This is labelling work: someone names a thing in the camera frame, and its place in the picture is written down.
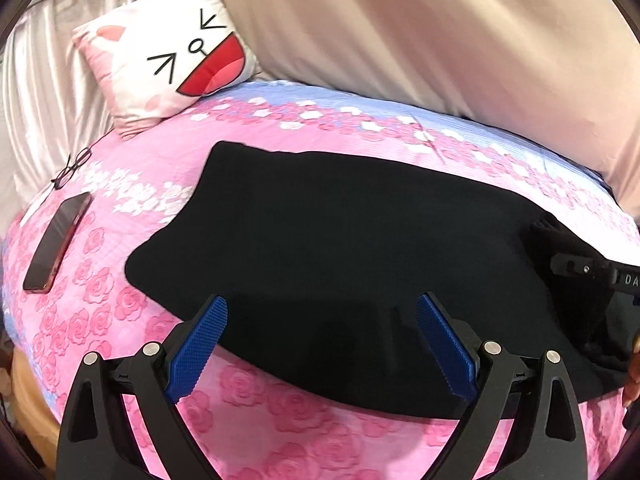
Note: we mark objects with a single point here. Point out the black pants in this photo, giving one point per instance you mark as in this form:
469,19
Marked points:
325,240

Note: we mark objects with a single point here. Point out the red-edged smartphone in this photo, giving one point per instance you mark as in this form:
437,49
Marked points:
55,242

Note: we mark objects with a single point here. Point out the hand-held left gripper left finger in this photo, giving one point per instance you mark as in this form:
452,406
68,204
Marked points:
200,345

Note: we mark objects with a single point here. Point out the cartoon face pillow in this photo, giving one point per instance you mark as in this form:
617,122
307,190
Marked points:
165,60

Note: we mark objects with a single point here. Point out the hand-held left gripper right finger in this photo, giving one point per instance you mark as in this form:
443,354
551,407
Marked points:
445,345

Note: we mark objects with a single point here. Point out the person's right hand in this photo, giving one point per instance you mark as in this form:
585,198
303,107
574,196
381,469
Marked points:
634,390

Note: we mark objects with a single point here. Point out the shiny pale satin curtain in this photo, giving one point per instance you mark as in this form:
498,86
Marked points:
45,85

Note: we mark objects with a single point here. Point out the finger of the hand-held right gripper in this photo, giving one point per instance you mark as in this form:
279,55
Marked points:
575,265

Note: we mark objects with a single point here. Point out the dark-framed eyeglasses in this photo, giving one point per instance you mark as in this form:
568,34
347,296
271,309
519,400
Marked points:
70,167

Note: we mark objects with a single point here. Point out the orange wooden bed frame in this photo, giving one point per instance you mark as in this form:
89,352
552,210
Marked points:
32,410

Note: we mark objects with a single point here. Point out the pink floral bed sheet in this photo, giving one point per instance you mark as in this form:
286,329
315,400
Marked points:
100,310

